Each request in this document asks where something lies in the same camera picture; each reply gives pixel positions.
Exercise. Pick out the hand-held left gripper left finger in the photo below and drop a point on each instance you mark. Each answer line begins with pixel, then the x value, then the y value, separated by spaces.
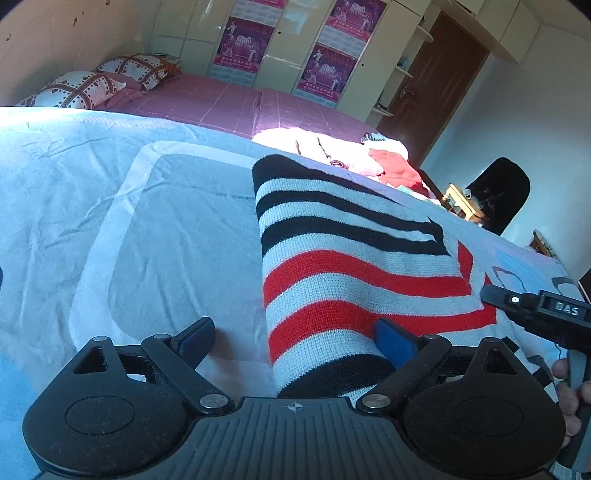
pixel 199 337

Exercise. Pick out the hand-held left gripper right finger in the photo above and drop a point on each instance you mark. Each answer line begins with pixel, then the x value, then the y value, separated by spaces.
pixel 392 341

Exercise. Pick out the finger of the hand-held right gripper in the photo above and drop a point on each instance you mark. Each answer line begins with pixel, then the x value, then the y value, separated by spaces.
pixel 510 300

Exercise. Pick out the striped knit sweater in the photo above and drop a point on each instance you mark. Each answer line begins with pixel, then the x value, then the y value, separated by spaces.
pixel 351 277

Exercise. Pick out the pile of clothes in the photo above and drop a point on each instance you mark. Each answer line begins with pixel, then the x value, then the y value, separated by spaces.
pixel 314 145

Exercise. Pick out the person's right hand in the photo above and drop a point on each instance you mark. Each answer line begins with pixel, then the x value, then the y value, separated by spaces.
pixel 565 397

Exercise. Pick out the black chair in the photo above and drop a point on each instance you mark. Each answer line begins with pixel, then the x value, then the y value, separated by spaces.
pixel 501 194

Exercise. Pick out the small wooden table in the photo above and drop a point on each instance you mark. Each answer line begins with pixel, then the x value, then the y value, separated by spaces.
pixel 461 203

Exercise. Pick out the light blue blanket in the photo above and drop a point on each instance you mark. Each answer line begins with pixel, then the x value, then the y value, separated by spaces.
pixel 138 207

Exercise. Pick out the red garment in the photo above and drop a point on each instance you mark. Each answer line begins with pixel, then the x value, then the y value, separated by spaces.
pixel 401 168

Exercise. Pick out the brown wooden door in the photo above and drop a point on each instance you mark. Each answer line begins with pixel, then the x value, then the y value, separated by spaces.
pixel 438 83

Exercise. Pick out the pink bed sheet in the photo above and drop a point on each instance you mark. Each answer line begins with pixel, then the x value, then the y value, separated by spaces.
pixel 221 99

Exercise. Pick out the heart print pillow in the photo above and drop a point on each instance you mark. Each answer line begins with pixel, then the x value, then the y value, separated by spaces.
pixel 138 69
pixel 74 90

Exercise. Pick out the cream wardrobe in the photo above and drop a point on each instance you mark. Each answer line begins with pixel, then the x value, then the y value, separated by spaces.
pixel 304 27

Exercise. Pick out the purple wall poster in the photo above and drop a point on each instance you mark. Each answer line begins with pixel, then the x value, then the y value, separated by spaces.
pixel 356 21
pixel 244 46
pixel 328 69
pixel 258 7

